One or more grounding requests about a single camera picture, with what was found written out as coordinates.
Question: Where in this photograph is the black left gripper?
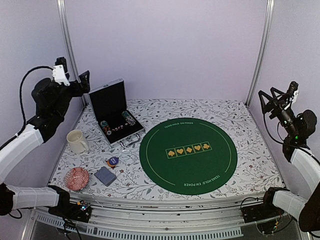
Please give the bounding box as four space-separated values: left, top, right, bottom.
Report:
52 70 91 119

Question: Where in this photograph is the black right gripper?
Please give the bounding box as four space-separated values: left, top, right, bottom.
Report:
259 87 299 137

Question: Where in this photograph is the orange big blind button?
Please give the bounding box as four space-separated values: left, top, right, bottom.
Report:
106 160 118 169

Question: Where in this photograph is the purple small blind button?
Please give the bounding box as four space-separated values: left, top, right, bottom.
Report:
108 157 119 163

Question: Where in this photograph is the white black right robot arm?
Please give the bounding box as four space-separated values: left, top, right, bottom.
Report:
258 83 320 237

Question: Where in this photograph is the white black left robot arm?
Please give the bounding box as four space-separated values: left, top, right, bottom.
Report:
0 65 90 217

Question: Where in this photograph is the left poker chip stack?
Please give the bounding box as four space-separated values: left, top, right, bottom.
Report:
100 120 112 136

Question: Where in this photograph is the poker chip stack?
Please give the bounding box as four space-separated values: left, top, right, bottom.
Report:
100 120 112 136
121 111 136 126

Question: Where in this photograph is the aluminium poker chip case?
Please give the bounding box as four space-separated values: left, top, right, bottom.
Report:
88 78 145 149

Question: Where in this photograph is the row of dice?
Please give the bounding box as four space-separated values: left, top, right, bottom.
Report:
111 125 125 132

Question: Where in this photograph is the right poker chip stack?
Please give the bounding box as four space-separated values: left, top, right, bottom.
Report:
121 111 136 126

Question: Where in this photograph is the white ceramic mug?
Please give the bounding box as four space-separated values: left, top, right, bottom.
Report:
66 129 90 154

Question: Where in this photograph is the round green poker mat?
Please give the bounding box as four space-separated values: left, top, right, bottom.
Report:
139 118 238 196

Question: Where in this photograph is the red patterned bowl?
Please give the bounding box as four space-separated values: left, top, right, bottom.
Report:
64 167 90 192

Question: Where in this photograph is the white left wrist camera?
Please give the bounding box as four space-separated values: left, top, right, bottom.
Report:
52 57 70 87

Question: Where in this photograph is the right aluminium frame post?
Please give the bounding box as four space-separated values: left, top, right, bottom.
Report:
245 0 275 108

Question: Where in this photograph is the aluminium frame post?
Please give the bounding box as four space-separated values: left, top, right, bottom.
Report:
245 0 275 108
56 0 87 107

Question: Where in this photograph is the left aluminium frame post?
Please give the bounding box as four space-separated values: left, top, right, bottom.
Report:
56 0 87 107

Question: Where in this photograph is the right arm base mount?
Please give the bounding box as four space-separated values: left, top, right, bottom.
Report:
240 197 285 235

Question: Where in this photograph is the aluminium front rail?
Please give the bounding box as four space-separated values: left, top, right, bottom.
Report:
24 192 311 240

